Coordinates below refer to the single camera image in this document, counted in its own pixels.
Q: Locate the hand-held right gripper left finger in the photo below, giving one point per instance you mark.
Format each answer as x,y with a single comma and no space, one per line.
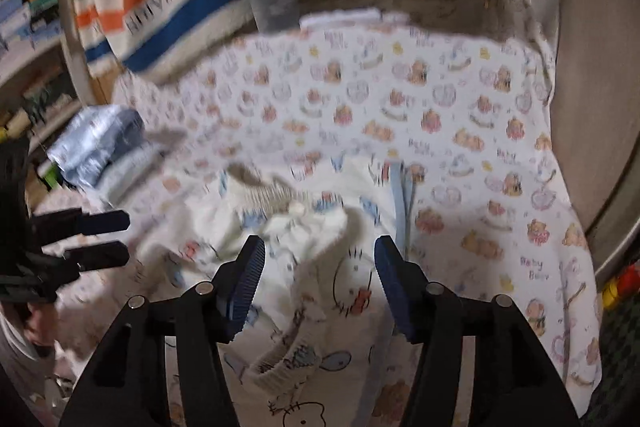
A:
247,287

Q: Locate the white shelf unit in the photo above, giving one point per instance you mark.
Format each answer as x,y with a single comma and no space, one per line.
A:
35,77

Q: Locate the stack of storage boxes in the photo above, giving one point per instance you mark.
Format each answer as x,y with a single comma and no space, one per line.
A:
27,12

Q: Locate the grey cloth patch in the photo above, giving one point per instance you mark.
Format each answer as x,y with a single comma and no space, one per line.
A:
272,4

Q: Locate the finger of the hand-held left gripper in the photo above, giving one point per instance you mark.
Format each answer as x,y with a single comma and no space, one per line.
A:
100,256
100,222

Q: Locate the cream cat print pants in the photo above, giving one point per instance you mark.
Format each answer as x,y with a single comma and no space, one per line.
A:
320,227

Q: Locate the bear printed bed sheet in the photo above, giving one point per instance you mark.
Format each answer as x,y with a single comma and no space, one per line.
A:
450,122

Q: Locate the red yellow toy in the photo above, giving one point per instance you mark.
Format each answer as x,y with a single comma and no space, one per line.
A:
622,289

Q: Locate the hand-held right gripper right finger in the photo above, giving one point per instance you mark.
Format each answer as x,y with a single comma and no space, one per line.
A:
395,287

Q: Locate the light blue satin pants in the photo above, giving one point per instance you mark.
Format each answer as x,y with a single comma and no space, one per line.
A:
95,137

